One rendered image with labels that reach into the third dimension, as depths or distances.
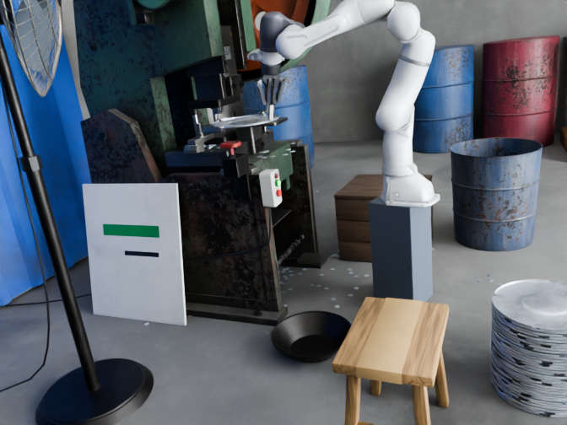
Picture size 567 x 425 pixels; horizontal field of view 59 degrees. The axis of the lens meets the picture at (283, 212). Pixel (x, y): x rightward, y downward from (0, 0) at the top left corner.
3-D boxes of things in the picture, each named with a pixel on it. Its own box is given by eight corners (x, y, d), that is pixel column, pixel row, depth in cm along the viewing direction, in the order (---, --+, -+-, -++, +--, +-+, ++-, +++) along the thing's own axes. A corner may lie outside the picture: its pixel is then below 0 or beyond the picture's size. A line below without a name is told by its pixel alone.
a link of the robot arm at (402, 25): (429, 63, 182) (448, 13, 174) (429, 71, 167) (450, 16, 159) (378, 48, 185) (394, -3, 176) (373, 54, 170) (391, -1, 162)
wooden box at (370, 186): (433, 237, 270) (432, 174, 259) (418, 266, 238) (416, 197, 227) (362, 232, 288) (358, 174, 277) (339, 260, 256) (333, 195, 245)
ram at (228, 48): (249, 93, 216) (240, 20, 207) (233, 98, 203) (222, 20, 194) (214, 95, 223) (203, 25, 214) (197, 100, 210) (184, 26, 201)
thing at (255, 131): (291, 147, 217) (288, 115, 212) (279, 154, 205) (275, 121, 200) (240, 148, 227) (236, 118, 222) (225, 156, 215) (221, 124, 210)
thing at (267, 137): (274, 141, 236) (272, 128, 234) (229, 166, 197) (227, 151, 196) (219, 143, 248) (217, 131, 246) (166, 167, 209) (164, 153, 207)
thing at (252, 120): (292, 115, 215) (292, 113, 215) (247, 128, 194) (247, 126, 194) (242, 115, 233) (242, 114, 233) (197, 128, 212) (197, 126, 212)
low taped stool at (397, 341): (435, 492, 123) (433, 378, 112) (341, 470, 133) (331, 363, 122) (450, 400, 152) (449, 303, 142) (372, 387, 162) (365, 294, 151)
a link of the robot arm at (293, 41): (357, -10, 177) (278, 24, 189) (353, 2, 162) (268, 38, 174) (367, 20, 182) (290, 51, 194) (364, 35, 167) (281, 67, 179)
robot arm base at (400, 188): (446, 195, 195) (445, 159, 190) (425, 210, 181) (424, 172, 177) (394, 189, 209) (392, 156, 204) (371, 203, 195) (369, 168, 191)
